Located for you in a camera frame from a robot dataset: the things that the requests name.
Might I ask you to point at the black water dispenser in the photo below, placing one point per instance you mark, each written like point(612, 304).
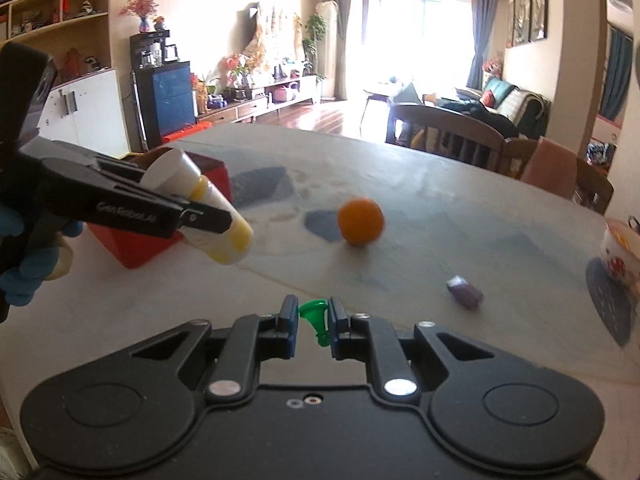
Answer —
point(172, 100)

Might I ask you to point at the white standing air conditioner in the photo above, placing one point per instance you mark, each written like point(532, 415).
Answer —
point(331, 50)

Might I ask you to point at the pale floral cloth cover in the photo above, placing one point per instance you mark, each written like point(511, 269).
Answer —
point(265, 35)

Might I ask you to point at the blue doorway curtain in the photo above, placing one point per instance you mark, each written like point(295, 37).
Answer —
point(617, 75)

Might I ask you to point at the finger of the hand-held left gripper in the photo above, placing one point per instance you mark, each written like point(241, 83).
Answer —
point(117, 167)
point(125, 205)

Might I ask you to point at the white mushroom-print bowl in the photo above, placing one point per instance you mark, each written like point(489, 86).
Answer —
point(620, 260)

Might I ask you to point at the small green funnel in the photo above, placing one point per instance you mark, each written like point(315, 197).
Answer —
point(312, 310)

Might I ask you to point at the white and yellow bottle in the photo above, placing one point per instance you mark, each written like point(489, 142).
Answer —
point(167, 172)

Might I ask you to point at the dark wooden chair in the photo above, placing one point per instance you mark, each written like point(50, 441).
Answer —
point(450, 130)

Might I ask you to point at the pink towel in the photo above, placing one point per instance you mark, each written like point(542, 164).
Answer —
point(547, 167)

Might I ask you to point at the blue round coaster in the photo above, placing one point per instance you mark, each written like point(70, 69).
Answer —
point(607, 305)

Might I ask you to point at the wooden TV stand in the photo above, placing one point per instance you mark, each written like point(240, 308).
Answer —
point(250, 105)

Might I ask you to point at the orange fruit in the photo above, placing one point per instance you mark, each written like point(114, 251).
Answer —
point(360, 222)

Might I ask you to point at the white and wood shelf cabinet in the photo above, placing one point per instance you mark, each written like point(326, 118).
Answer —
point(95, 110)

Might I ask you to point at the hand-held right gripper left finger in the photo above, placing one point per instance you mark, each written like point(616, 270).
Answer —
point(289, 330)

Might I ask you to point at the grey-blue curtain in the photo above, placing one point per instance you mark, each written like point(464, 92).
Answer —
point(485, 35)

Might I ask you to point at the red box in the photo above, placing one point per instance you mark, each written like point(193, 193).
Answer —
point(135, 250)

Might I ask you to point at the framed wall picture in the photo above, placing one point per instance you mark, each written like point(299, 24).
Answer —
point(522, 15)
point(539, 5)

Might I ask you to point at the pink flower vase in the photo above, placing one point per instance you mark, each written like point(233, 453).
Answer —
point(142, 15)

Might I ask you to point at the dark green sofa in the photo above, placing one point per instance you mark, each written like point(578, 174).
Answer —
point(520, 105)

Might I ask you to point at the brown wooden chair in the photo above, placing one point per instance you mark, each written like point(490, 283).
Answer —
point(595, 185)

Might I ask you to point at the person's left hand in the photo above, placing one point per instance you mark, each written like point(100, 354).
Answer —
point(30, 272)

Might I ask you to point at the green potted plant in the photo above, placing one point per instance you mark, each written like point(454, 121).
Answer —
point(314, 35)

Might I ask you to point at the purple block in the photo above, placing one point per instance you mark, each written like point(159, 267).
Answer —
point(465, 292)

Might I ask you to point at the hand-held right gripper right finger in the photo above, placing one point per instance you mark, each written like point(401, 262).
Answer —
point(336, 332)

